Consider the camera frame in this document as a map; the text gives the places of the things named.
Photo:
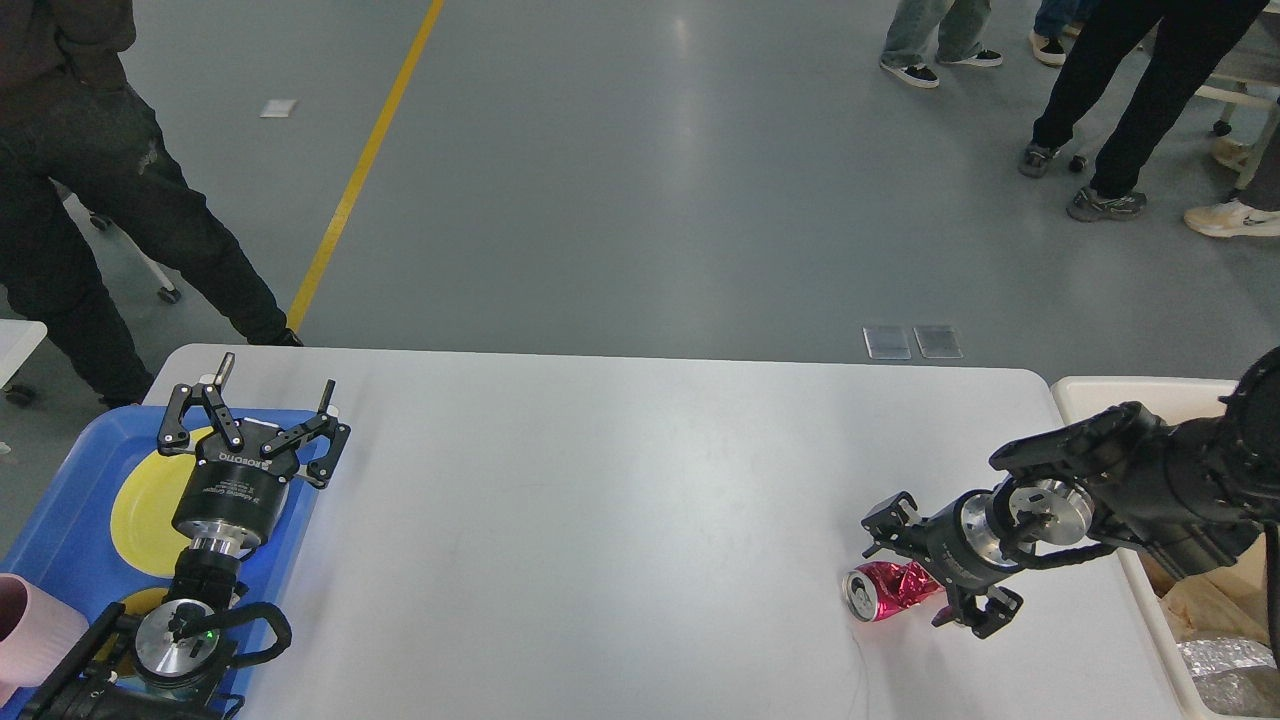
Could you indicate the person in beige sneakers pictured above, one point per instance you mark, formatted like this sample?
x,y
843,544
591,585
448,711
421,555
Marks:
x,y
1255,211

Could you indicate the foil tray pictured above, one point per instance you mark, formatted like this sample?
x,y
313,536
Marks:
x,y
1233,676

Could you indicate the brown paper bag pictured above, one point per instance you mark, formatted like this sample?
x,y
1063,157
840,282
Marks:
x,y
1215,605

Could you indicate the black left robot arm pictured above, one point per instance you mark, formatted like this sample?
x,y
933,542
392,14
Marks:
x,y
190,653

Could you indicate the white side table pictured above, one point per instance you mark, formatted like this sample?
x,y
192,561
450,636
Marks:
x,y
19,339

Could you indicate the yellow plate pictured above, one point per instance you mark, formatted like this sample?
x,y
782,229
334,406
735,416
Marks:
x,y
141,518

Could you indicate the floor outlet plate left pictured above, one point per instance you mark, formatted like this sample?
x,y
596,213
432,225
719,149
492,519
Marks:
x,y
887,342

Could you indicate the beige plastic bin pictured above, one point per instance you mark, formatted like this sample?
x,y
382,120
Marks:
x,y
1175,400

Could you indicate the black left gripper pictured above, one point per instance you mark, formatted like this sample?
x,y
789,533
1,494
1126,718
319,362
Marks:
x,y
240,487

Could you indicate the crushed red can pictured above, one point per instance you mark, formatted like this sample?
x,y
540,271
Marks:
x,y
878,590

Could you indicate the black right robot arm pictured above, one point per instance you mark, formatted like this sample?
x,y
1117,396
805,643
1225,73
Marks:
x,y
1193,496

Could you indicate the pink ribbed mug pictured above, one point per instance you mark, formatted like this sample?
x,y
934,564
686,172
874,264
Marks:
x,y
37,632

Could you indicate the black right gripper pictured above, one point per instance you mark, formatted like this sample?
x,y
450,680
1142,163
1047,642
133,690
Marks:
x,y
960,547

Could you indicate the floor outlet plate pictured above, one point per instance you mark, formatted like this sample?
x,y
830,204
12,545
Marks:
x,y
938,342
887,342

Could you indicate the floor outlet plate right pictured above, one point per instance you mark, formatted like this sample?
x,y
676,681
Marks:
x,y
938,342

